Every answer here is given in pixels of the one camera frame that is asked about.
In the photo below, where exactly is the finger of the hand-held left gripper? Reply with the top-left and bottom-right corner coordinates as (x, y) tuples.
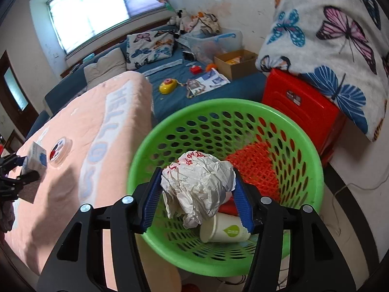
(9, 170), (41, 187)
(0, 155), (25, 174)

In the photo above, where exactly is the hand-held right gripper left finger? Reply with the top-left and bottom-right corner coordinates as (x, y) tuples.
(36, 167), (163, 292)

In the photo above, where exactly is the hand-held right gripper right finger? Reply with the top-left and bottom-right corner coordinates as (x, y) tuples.
(232, 172), (356, 292)

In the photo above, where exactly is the grey drink carton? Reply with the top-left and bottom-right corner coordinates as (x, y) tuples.
(19, 141), (48, 204)

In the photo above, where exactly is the white paper cup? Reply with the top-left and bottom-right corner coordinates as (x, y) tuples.
(199, 212), (252, 244)

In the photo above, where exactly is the red foam fruit net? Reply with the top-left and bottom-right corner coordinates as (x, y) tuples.
(225, 141), (282, 203)

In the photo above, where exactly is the white paper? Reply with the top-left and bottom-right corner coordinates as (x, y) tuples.
(160, 150), (237, 229)

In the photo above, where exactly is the green plastic basket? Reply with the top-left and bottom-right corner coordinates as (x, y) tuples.
(126, 98), (325, 278)

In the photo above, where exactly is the clear lid red label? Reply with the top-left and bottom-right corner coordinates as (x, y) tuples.
(47, 137), (73, 168)

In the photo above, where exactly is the dark wooden door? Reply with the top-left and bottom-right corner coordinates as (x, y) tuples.
(0, 50), (40, 146)

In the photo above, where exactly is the peach blanket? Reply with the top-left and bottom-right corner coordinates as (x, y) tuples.
(0, 71), (183, 292)

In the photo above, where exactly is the yellow toy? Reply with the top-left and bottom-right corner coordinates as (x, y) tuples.
(159, 78), (178, 95)

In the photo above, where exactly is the red plastic stool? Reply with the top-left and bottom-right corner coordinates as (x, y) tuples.
(261, 68), (347, 168)

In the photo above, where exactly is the blue sofa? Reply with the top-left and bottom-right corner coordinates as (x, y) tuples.
(26, 24), (268, 134)

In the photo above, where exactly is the printed paper booklet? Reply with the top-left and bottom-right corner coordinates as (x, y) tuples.
(185, 68), (231, 98)

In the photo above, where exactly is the beige pillow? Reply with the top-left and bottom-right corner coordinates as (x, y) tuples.
(83, 48), (127, 86)

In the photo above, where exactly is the white cloth strip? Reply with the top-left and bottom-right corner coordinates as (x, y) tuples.
(143, 58), (183, 76)

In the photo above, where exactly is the cardboard box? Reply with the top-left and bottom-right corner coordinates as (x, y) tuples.
(213, 49), (259, 81)

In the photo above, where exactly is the butterfly print pillow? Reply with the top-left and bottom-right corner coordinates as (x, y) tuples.
(125, 30), (176, 70)

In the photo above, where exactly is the clear plastic storage box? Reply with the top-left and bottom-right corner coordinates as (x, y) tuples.
(179, 29), (244, 64)

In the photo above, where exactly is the window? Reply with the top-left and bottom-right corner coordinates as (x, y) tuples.
(29, 0), (163, 57)

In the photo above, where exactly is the black white plush toy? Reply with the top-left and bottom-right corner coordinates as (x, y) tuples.
(167, 9), (189, 34)

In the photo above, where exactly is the patterned cloth pile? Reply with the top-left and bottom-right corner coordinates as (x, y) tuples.
(187, 11), (221, 34)

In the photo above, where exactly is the butterfly print blanket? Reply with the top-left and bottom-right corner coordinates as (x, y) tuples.
(255, 0), (389, 142)

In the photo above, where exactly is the white floor cable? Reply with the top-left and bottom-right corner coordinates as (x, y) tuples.
(331, 170), (388, 235)

